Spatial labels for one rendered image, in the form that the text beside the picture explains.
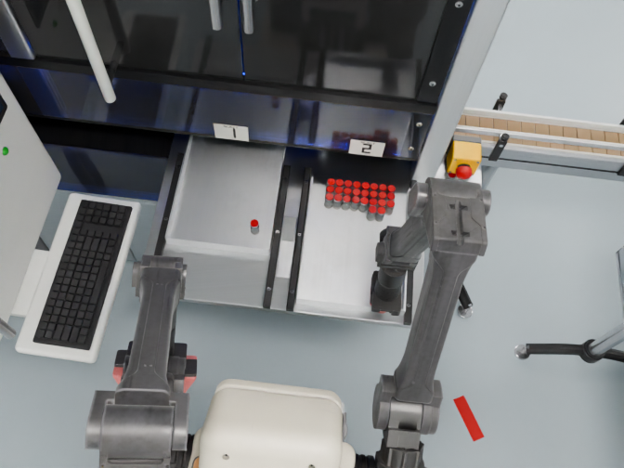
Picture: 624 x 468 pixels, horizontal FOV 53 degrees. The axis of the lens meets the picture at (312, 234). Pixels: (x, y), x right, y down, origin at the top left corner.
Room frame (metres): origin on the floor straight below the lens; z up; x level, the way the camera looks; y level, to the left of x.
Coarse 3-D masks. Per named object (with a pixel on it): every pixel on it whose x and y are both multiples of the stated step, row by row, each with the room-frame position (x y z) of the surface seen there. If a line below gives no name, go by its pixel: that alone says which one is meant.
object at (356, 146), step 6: (354, 144) 0.90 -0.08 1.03; (360, 144) 0.90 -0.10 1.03; (372, 144) 0.90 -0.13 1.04; (378, 144) 0.90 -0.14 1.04; (384, 144) 0.90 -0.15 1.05; (354, 150) 0.90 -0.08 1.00; (360, 150) 0.90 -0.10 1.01; (366, 150) 0.90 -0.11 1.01; (372, 150) 0.90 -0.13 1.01; (378, 150) 0.90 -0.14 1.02; (378, 156) 0.90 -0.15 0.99
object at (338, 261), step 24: (312, 192) 0.84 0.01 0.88; (408, 192) 0.85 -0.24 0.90; (312, 216) 0.76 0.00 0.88; (336, 216) 0.77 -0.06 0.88; (360, 216) 0.78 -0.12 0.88; (384, 216) 0.79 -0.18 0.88; (408, 216) 0.78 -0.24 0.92; (312, 240) 0.70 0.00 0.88; (336, 240) 0.70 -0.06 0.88; (360, 240) 0.71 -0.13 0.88; (312, 264) 0.63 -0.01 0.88; (336, 264) 0.64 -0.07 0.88; (360, 264) 0.65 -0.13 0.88; (312, 288) 0.57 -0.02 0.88; (336, 288) 0.57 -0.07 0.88; (360, 288) 0.58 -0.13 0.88
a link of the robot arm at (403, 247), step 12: (420, 192) 0.47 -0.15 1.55; (408, 204) 0.48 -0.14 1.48; (420, 204) 0.46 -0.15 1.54; (420, 216) 0.47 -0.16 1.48; (408, 228) 0.52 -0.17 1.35; (420, 228) 0.48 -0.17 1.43; (384, 240) 0.57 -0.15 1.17; (396, 240) 0.54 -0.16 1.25; (408, 240) 0.50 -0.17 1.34; (420, 240) 0.48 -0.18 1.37; (384, 252) 0.55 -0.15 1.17; (396, 252) 0.52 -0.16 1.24; (408, 252) 0.50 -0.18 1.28; (420, 252) 0.51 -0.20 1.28; (384, 264) 0.53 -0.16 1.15; (396, 264) 0.53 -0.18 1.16; (408, 264) 0.53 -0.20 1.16
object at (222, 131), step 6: (216, 126) 0.90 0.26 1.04; (222, 126) 0.90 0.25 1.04; (228, 126) 0.90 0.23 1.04; (234, 126) 0.90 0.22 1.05; (240, 126) 0.90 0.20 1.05; (216, 132) 0.90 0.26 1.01; (222, 132) 0.90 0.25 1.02; (228, 132) 0.90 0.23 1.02; (240, 132) 0.90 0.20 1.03; (246, 132) 0.90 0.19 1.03; (228, 138) 0.90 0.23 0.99; (234, 138) 0.90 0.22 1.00; (240, 138) 0.90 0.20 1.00; (246, 138) 0.90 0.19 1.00
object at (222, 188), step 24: (192, 144) 0.95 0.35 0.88; (216, 144) 0.96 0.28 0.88; (240, 144) 0.96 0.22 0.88; (264, 144) 0.97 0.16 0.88; (192, 168) 0.87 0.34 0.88; (216, 168) 0.88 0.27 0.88; (240, 168) 0.89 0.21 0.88; (264, 168) 0.89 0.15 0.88; (192, 192) 0.80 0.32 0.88; (216, 192) 0.81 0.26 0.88; (240, 192) 0.81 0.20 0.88; (264, 192) 0.82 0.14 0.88; (192, 216) 0.73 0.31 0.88; (216, 216) 0.74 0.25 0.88; (240, 216) 0.74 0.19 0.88; (264, 216) 0.75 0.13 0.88; (168, 240) 0.65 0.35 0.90; (192, 240) 0.65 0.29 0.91; (216, 240) 0.67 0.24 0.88; (240, 240) 0.67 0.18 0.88; (264, 240) 0.68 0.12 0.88
